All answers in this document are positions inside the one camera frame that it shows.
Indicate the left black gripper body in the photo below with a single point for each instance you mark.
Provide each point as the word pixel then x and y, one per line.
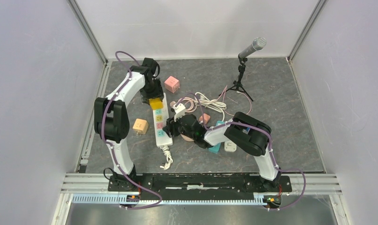
pixel 152 90

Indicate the teal power strip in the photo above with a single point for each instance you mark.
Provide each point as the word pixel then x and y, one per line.
pixel 215 149

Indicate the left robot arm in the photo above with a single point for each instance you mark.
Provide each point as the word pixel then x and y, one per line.
pixel 111 120

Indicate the black tripod stand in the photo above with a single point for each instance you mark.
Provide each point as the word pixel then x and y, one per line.
pixel 237 84

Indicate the white power strip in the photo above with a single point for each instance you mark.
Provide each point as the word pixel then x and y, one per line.
pixel 159 120

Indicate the white plug adapter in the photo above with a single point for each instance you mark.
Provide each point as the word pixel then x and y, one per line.
pixel 230 146

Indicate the small pink plug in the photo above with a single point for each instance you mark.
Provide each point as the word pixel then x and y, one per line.
pixel 204 118

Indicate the yellow cube plug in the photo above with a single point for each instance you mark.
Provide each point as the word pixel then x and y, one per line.
pixel 156 103

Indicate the orange cube plug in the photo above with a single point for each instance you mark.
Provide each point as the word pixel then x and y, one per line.
pixel 140 126

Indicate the round pink socket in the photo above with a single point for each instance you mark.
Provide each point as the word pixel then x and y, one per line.
pixel 187 138

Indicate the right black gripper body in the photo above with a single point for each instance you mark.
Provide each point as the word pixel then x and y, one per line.
pixel 182 131

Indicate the pink cube plug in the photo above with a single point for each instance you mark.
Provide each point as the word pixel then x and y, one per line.
pixel 172 84

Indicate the grey microphone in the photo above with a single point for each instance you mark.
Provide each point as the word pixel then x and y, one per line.
pixel 257 44

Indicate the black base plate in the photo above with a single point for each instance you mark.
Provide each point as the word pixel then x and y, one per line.
pixel 199 186

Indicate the blue white green block stack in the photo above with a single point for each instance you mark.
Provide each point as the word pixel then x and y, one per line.
pixel 246 130

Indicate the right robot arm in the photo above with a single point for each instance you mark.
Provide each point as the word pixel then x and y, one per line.
pixel 248 133

